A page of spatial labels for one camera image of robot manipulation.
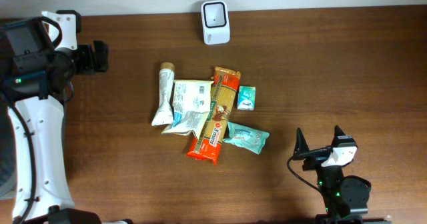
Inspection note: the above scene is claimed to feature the grey plastic mesh basket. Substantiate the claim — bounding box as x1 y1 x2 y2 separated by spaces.
1 94 17 200

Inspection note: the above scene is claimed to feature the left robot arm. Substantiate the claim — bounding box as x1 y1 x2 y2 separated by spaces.
1 10 109 223

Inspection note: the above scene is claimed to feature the white tube with cork cap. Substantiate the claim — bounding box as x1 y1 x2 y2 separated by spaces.
151 62 175 126

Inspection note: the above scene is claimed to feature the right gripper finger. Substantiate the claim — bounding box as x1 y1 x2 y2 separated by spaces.
292 127 310 161
332 125 346 147

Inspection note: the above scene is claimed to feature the white snack bag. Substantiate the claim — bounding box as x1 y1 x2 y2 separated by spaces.
162 80 213 139

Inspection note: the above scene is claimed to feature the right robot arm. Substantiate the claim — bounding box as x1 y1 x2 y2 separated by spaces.
287 126 387 224

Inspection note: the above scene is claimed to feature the small teal tissue pack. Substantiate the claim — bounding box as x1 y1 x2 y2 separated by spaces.
237 86 256 111

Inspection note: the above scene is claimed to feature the orange spaghetti package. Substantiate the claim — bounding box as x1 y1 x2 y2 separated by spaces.
186 67 241 165

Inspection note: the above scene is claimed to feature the teal wet wipes pack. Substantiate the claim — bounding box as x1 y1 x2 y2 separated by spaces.
224 122 270 155

